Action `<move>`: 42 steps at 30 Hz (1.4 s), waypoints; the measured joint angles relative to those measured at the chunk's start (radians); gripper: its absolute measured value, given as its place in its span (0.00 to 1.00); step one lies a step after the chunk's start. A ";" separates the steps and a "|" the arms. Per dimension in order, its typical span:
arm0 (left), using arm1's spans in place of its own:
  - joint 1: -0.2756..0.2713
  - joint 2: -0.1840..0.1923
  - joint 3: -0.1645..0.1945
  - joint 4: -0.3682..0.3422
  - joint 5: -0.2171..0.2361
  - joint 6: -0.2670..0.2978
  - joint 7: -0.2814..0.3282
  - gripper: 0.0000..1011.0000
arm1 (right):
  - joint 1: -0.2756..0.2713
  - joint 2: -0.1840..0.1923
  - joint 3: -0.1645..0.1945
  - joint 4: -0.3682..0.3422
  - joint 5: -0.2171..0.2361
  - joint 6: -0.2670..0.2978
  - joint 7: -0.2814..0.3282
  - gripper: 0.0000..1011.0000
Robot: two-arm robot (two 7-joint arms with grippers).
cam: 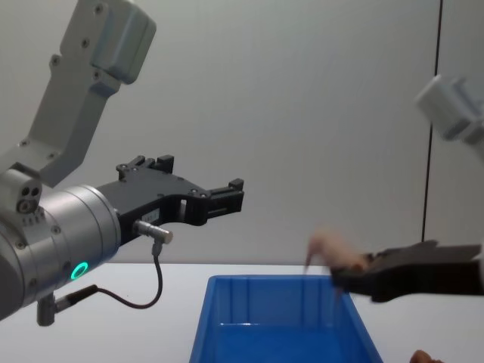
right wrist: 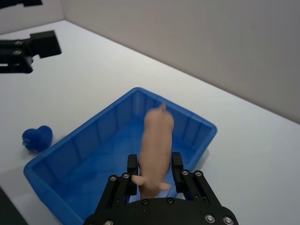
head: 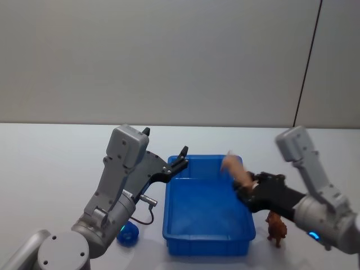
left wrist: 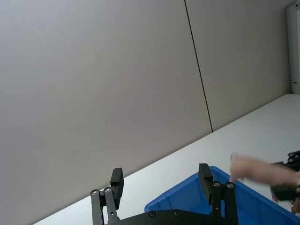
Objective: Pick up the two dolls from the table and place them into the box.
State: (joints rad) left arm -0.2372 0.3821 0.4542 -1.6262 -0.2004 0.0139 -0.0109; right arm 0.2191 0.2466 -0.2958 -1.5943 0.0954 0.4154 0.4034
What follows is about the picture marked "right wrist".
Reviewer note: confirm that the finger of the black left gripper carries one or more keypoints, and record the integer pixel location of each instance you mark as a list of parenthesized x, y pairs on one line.
[(21, 2), (44, 44)]

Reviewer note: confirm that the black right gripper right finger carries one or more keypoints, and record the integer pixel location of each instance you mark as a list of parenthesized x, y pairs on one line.
[(197, 187)]

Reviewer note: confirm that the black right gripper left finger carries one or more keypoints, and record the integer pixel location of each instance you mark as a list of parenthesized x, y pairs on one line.
[(117, 189)]

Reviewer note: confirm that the pink toy pig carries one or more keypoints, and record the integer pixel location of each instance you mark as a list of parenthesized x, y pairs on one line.
[(155, 150)]

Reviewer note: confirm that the blue plastic bin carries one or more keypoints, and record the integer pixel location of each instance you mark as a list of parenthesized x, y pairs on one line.
[(89, 152)]

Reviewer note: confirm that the blue toy duck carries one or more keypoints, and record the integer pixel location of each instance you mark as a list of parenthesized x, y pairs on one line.
[(37, 138)]

